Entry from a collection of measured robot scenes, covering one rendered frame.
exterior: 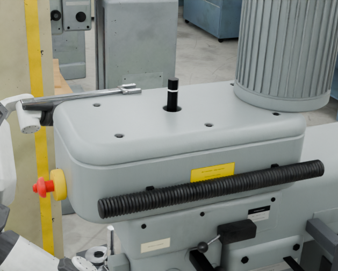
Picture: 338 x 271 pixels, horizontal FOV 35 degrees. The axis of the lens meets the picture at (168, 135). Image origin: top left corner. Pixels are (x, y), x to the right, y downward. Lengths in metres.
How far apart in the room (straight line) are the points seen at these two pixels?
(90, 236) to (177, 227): 2.85
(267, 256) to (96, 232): 2.79
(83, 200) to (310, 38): 0.51
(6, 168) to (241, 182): 0.68
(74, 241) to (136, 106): 2.84
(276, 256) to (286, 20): 0.51
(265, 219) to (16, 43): 1.86
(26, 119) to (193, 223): 0.88
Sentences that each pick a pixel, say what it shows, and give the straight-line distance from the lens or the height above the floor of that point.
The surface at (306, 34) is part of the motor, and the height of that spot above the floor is 2.05.
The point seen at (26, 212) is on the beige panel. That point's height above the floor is 0.58.
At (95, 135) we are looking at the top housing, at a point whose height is 1.89.
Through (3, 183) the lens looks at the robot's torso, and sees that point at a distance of 1.41.
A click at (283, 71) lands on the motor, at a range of 1.05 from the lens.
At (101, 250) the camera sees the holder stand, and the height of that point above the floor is 1.14.
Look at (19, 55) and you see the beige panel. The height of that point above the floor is 1.48.
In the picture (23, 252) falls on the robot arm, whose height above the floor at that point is 1.47.
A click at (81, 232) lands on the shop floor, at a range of 3.91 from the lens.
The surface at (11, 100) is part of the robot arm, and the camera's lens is 1.82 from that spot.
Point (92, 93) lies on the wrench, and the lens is 1.09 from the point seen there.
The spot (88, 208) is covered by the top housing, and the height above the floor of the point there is 1.77.
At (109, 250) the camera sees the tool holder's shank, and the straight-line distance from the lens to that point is 1.72.
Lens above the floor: 2.29
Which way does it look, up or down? 26 degrees down
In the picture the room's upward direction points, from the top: 2 degrees clockwise
